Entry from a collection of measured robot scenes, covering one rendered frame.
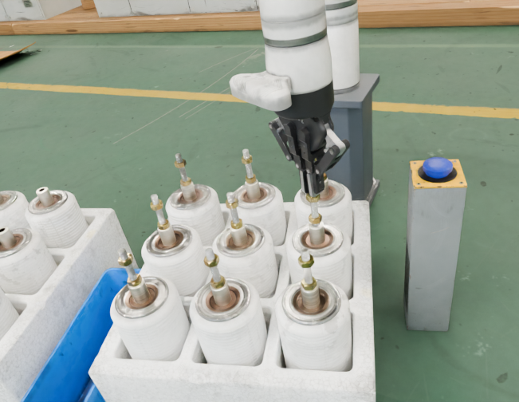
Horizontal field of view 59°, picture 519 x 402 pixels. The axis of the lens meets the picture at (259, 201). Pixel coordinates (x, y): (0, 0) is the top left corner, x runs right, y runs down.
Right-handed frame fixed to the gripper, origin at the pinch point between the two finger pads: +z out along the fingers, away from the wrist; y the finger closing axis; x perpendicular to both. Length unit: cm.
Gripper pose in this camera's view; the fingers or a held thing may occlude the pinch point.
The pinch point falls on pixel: (312, 180)
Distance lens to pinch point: 62.4
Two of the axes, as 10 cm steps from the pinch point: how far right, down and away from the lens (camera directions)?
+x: -7.7, 4.7, -4.3
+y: -6.1, -3.8, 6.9
